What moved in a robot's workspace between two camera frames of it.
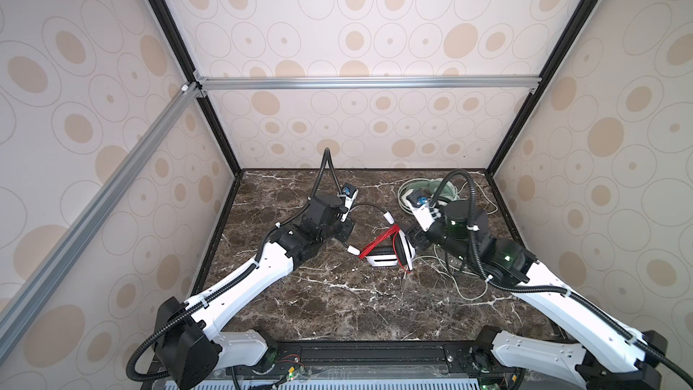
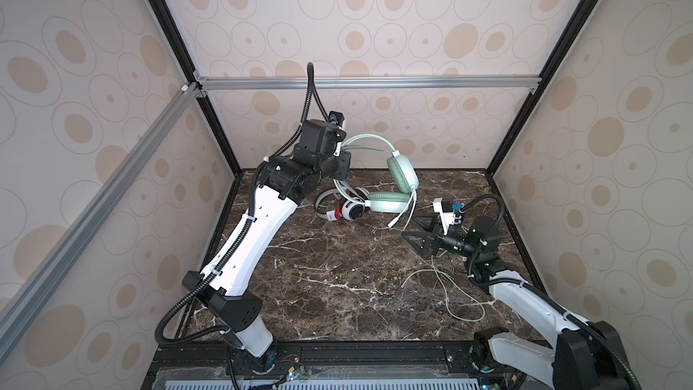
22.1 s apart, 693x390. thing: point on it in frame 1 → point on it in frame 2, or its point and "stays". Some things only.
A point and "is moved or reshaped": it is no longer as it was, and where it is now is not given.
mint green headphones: (450, 191) → (402, 179)
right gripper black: (416, 236) stays
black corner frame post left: (180, 47) stays
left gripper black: (344, 233) → (342, 170)
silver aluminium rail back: (509, 80) stays
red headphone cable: (393, 229) is moved or reshaped
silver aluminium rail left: (26, 301) stays
